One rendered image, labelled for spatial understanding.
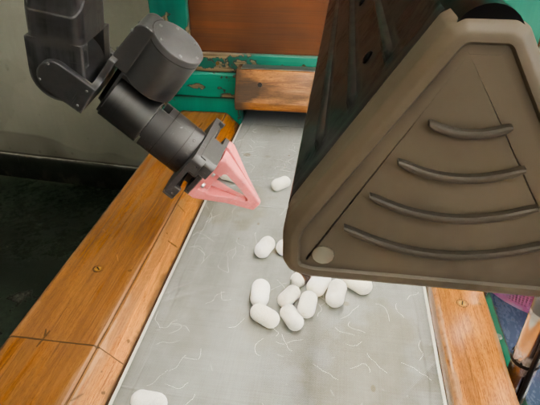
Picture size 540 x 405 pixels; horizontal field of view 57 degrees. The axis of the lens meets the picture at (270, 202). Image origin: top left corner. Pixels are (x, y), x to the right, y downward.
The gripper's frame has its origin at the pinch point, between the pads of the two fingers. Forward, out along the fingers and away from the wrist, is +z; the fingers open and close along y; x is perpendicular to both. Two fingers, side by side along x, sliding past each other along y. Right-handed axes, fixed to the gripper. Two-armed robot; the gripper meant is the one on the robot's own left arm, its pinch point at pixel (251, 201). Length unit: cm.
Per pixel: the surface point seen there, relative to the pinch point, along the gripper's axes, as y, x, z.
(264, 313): -12.2, 2.1, 6.3
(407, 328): -10.4, -6.1, 18.7
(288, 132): 36.6, 5.8, 5.7
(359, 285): -6.3, -4.0, 13.8
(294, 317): -12.2, 0.1, 8.6
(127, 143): 128, 95, -19
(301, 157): -34.4, -24.0, -9.8
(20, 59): 131, 97, -71
